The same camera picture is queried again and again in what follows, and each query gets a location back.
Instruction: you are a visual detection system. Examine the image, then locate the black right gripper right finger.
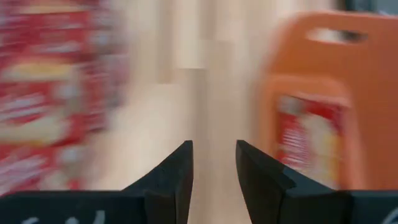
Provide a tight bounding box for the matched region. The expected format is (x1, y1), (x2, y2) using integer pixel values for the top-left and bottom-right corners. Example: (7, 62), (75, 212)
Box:
(234, 139), (353, 224)

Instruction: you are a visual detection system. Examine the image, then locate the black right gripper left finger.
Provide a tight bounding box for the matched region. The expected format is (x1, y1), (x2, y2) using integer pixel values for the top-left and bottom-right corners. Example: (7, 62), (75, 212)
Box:
(123, 139), (195, 224)

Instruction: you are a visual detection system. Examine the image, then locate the red popcorn bag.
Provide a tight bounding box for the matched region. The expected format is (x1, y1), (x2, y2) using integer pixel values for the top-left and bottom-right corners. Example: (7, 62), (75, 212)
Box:
(0, 0), (130, 83)
(0, 144), (91, 196)
(275, 95), (346, 189)
(0, 79), (125, 149)

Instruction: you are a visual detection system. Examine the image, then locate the orange plastic basket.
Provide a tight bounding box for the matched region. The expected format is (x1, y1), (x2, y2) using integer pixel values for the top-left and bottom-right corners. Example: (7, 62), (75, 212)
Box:
(253, 11), (398, 191)

